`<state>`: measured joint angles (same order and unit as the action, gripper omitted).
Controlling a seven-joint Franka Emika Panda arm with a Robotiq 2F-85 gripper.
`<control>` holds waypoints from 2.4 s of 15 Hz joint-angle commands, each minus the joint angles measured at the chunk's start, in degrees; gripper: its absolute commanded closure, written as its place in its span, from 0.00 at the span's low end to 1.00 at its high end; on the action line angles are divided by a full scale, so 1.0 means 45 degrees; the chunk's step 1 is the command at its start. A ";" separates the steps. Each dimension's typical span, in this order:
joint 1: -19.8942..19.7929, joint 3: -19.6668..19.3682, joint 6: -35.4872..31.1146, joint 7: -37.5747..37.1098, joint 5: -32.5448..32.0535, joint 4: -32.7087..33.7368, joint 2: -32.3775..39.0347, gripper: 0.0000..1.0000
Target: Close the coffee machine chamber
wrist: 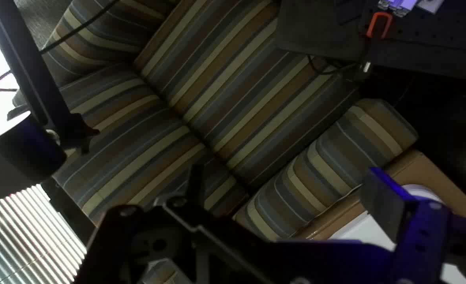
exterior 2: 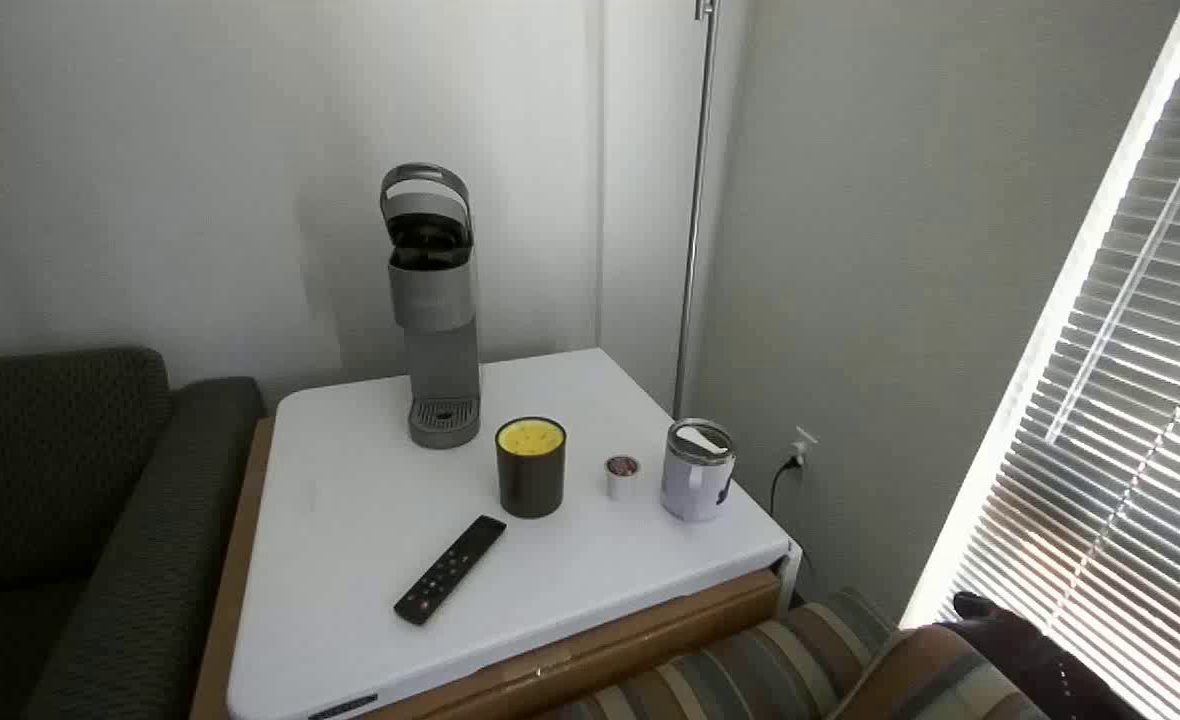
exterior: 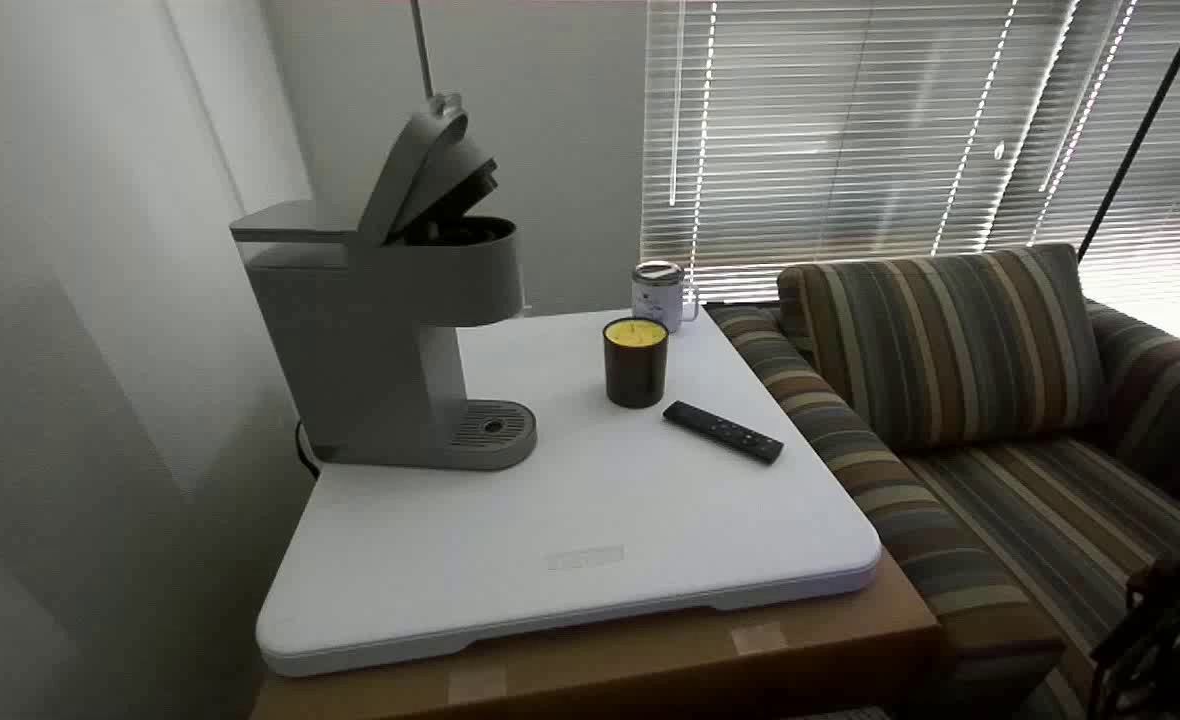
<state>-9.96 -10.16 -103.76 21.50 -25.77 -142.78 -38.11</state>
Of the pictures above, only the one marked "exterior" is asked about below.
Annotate grey coffee machine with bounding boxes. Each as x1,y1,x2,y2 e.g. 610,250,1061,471
227,196,541,471

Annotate black power cable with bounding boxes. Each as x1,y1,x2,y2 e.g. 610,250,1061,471
290,417,329,479

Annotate black candle jar yellow wax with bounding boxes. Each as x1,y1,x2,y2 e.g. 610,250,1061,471
598,311,671,413

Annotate grey coffee machine lid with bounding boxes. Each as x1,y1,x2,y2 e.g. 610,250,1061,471
351,92,505,250

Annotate white window blinds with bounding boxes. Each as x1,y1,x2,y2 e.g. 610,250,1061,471
638,0,1180,345

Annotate striped fabric cushion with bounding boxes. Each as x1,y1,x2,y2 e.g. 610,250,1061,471
700,293,1180,720

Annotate black remote control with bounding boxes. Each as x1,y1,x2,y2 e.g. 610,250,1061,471
659,396,786,466

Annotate black slanted pole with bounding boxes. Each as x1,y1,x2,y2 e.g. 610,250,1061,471
1070,0,1180,264

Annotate striped sofa cushion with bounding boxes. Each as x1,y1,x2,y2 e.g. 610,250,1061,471
772,239,1107,455

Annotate white mug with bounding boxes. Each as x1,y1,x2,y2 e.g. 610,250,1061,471
627,254,705,334

